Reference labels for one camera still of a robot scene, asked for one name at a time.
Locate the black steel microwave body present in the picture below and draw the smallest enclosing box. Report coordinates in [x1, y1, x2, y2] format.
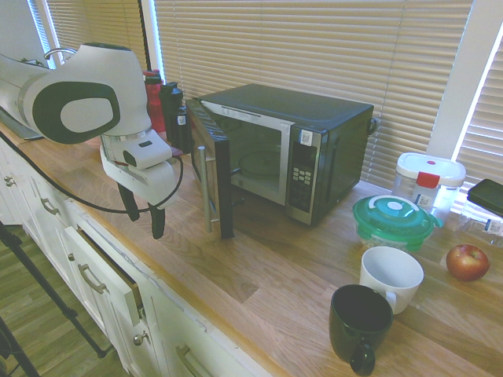
[194, 82, 375, 227]

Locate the white mug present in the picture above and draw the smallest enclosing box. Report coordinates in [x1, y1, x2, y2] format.
[359, 246, 426, 316]

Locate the white kitchen cabinet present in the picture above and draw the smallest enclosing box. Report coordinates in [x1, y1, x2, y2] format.
[0, 137, 278, 377]

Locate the chrome kitchen faucet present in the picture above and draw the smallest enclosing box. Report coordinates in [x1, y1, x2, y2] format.
[43, 47, 79, 70]

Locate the wide beige window blind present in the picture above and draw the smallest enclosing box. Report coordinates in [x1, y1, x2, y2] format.
[154, 0, 475, 185]

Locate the grey metal sink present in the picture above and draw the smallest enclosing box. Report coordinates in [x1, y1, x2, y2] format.
[0, 108, 43, 142]

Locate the steel bar drawer handle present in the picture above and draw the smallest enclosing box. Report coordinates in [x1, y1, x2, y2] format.
[76, 263, 108, 295]
[39, 196, 61, 217]
[175, 344, 207, 377]

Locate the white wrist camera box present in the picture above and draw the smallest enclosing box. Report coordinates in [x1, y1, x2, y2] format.
[121, 137, 174, 171]

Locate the black mug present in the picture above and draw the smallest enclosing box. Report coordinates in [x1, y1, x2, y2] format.
[329, 284, 395, 376]

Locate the clear container white lid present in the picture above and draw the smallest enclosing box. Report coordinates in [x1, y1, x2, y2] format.
[391, 152, 467, 221]

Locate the tall black water bottle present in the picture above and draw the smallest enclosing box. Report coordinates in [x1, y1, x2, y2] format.
[158, 82, 185, 153]

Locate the red apple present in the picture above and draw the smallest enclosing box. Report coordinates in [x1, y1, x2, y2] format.
[445, 243, 491, 283]

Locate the round green lid container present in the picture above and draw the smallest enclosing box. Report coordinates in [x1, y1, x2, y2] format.
[351, 193, 445, 253]

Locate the black camera tripod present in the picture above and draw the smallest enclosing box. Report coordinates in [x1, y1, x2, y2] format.
[0, 221, 114, 377]

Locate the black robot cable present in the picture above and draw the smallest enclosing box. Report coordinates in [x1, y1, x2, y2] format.
[0, 128, 185, 215]

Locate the microwave door with steel handle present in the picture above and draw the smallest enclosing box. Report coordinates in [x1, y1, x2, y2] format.
[185, 97, 246, 240]

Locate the narrow beige window blind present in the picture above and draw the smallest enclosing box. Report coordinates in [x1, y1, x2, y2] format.
[46, 0, 147, 75]
[457, 49, 503, 215]

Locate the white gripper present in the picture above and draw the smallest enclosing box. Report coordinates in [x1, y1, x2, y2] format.
[99, 145, 181, 240]

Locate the red water bottle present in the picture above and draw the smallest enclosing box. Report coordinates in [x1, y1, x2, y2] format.
[141, 69, 168, 135]

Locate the glass microwave turntable plate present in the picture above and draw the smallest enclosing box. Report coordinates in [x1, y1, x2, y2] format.
[234, 151, 278, 180]

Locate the small black labelled bottle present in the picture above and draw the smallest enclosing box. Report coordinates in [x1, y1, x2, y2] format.
[176, 104, 191, 155]

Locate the white drawer front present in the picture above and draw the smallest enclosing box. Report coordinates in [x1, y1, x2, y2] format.
[64, 225, 145, 328]

